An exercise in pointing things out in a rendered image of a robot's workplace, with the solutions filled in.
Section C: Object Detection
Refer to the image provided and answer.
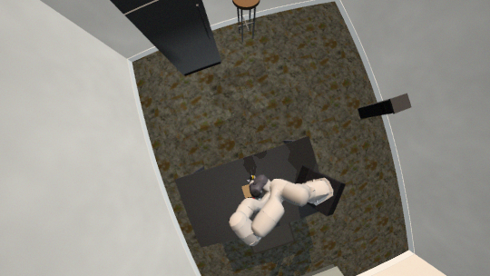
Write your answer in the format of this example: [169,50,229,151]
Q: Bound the tan square mat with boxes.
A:
[241,184,252,199]

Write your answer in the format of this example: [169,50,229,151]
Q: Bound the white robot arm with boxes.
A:
[229,175,333,246]

